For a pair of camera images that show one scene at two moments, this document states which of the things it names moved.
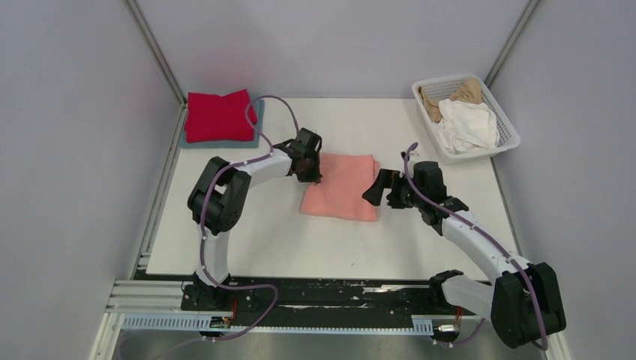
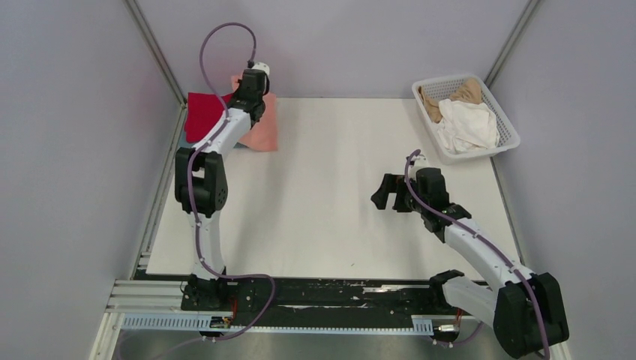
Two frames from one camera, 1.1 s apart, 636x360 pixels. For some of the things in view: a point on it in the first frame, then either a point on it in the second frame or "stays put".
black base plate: (339, 298) stays put
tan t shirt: (468, 92) stays put
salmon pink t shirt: (345, 178) -> (263, 135)
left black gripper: (316, 176) -> (241, 88)
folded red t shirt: (213, 118) stays put
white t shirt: (466, 126) stays put
